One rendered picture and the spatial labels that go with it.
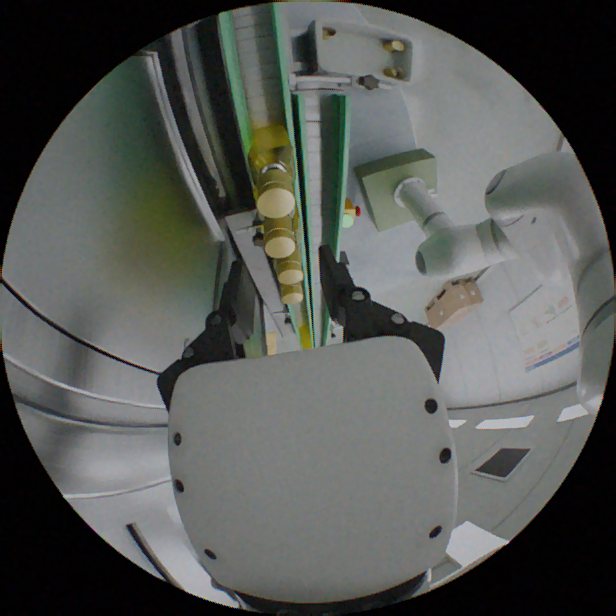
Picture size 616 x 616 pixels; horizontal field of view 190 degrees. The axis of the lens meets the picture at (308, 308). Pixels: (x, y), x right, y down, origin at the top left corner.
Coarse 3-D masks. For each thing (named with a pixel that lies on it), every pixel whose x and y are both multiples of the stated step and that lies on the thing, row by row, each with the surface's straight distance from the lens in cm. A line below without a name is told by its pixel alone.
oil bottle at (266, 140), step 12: (264, 132) 37; (276, 132) 35; (252, 144) 30; (264, 144) 28; (276, 144) 27; (288, 144) 26; (252, 156) 25; (264, 156) 24; (276, 156) 24; (288, 156) 24; (252, 168) 25; (288, 168) 25
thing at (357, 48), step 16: (320, 32) 52; (336, 32) 60; (352, 32) 61; (368, 32) 60; (384, 32) 59; (320, 48) 50; (336, 48) 59; (352, 48) 60; (368, 48) 62; (384, 48) 64; (416, 48) 61; (320, 64) 49; (336, 64) 58; (352, 64) 59; (368, 64) 60; (384, 64) 62; (400, 64) 62; (400, 80) 56
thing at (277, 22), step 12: (276, 12) 40; (276, 24) 38; (276, 36) 38; (276, 48) 42; (288, 84) 35; (288, 96) 35; (288, 108) 35; (288, 120) 36; (288, 132) 36; (300, 204) 43; (300, 216) 44; (312, 336) 114
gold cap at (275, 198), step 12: (264, 180) 20; (276, 180) 19; (288, 180) 20; (264, 192) 18; (276, 192) 18; (288, 192) 18; (264, 204) 18; (276, 204) 18; (288, 204) 18; (276, 216) 19
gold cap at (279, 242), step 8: (288, 216) 25; (264, 224) 24; (272, 224) 23; (280, 224) 23; (288, 224) 23; (264, 232) 23; (272, 232) 22; (280, 232) 22; (288, 232) 22; (264, 240) 22; (272, 240) 21; (280, 240) 21; (288, 240) 21; (264, 248) 22; (272, 248) 22; (280, 248) 22; (288, 248) 22; (272, 256) 23; (280, 256) 23
